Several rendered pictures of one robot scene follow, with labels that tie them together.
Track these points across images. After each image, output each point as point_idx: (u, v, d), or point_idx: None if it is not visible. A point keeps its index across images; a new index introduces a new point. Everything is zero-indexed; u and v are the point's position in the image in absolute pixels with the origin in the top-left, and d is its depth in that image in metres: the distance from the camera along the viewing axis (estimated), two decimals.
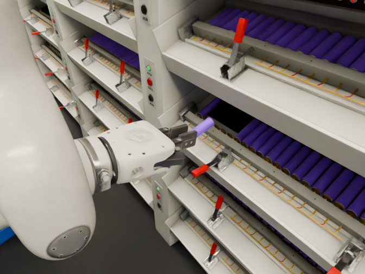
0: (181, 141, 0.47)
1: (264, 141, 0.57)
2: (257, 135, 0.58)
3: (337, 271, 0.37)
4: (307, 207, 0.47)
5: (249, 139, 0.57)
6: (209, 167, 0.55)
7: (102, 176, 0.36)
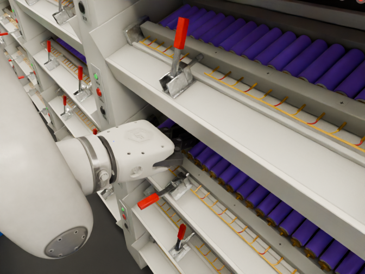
0: (181, 141, 0.47)
1: (227, 165, 0.47)
2: (220, 157, 0.49)
3: None
4: (271, 253, 0.38)
5: (211, 162, 0.48)
6: (160, 197, 0.45)
7: (101, 175, 0.37)
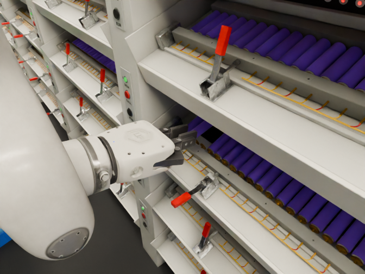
0: (181, 141, 0.47)
1: (255, 165, 0.49)
2: (247, 157, 0.51)
3: None
4: (304, 248, 0.39)
5: (238, 162, 0.50)
6: (192, 195, 0.47)
7: (101, 175, 0.37)
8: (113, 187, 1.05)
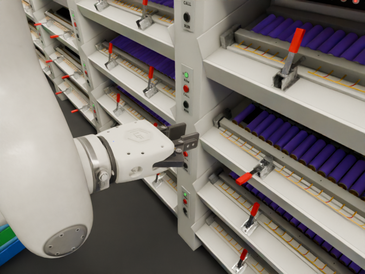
0: (183, 143, 0.46)
1: (306, 149, 0.56)
2: (297, 143, 0.58)
3: None
4: (358, 216, 0.47)
5: (290, 147, 0.57)
6: (252, 175, 0.54)
7: (100, 175, 0.37)
8: (147, 178, 1.12)
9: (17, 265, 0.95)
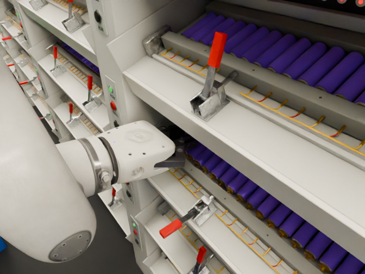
0: (183, 143, 0.46)
1: (255, 187, 0.44)
2: (246, 178, 0.45)
3: None
4: None
5: (237, 184, 0.44)
6: (183, 223, 0.42)
7: (102, 176, 0.36)
8: (105, 198, 1.00)
9: None
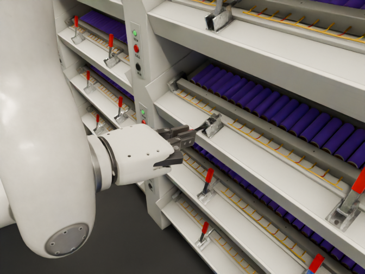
0: None
1: (259, 102, 0.54)
2: (252, 97, 0.55)
3: (360, 188, 0.35)
4: (299, 168, 0.44)
5: (244, 100, 0.55)
6: (197, 132, 0.52)
7: None
8: None
9: None
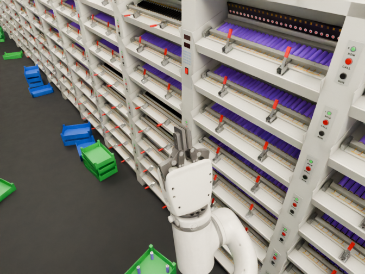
0: (172, 149, 0.52)
1: None
2: None
3: None
4: None
5: None
6: None
7: (168, 220, 0.56)
8: (227, 268, 1.83)
9: None
